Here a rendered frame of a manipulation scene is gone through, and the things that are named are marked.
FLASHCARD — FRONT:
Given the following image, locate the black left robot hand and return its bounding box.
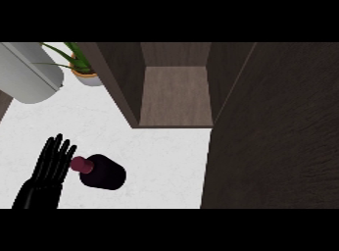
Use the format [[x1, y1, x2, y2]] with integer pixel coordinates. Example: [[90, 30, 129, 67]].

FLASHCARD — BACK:
[[11, 132, 79, 210]]

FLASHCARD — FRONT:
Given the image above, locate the dark wine bottle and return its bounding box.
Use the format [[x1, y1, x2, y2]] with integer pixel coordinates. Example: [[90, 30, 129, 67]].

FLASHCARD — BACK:
[[70, 153, 128, 191]]

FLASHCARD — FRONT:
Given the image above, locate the dark wooden cabinet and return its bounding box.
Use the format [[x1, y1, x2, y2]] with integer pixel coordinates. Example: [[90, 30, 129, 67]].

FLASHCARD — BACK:
[[76, 42, 257, 129]]

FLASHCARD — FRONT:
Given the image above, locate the dark wooden cabinet door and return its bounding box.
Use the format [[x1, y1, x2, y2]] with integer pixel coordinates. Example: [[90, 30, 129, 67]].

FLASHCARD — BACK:
[[199, 42, 339, 210]]

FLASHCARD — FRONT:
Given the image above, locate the potted green plant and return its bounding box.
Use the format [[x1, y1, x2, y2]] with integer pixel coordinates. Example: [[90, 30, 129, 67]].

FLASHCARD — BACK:
[[35, 42, 104, 87]]

